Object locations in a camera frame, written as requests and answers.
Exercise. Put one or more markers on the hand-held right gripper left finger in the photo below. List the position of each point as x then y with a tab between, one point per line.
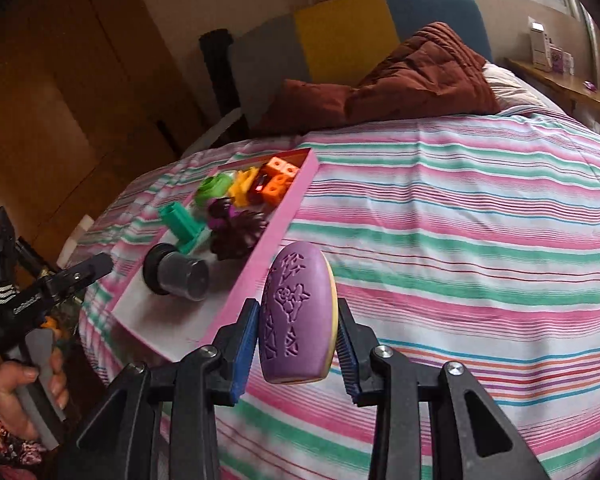
242	345

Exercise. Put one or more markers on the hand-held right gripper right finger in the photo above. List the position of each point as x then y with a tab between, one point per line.
347	352

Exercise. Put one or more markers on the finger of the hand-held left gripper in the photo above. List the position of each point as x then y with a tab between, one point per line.
87	267
30	257

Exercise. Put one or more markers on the purple oval patterned case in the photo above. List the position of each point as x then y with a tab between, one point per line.
295	320

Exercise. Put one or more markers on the black capped clear jar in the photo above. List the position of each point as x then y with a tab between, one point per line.
180	272

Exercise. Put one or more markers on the green flanged cup toy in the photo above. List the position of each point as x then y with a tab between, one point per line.
180	220

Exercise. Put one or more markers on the dark brown scalp massager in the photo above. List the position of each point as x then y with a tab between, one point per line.
240	237

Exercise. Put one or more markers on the pink shallow tray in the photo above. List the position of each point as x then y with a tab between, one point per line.
275	240

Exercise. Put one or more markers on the purple perforated toy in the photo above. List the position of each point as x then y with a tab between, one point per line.
217	220

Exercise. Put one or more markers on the green and white box toy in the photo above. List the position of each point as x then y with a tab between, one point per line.
212	187

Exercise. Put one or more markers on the red cylindrical bottle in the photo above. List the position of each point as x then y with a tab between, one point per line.
259	191

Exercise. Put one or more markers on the orange mold toy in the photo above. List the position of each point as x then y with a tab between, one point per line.
242	185

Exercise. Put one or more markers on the orange block toy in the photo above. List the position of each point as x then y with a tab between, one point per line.
280	180

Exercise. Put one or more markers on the person's left forearm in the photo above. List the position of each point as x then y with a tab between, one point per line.
0	445

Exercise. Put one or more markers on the person's left hand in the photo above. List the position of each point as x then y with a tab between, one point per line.
7	395

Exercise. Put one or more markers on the wooden wardrobe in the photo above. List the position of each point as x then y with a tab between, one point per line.
55	85

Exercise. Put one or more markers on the brown quilted blanket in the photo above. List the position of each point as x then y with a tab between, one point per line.
420	85

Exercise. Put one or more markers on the white pillow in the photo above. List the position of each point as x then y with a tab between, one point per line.
515	90

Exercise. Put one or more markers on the grey yellow blue headboard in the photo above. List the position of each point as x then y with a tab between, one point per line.
340	35

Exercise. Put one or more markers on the wooden desk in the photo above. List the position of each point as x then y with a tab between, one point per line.
570	87

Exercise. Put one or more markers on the small purple box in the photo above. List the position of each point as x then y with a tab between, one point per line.
560	61

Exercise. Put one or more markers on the small purple trinket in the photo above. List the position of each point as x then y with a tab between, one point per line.
590	85

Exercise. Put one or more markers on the tall white box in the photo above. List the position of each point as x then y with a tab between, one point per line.
539	45

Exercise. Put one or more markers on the white bed rail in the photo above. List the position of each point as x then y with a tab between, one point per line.
215	132

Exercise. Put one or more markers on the black padded post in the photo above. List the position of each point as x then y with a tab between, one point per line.
220	75

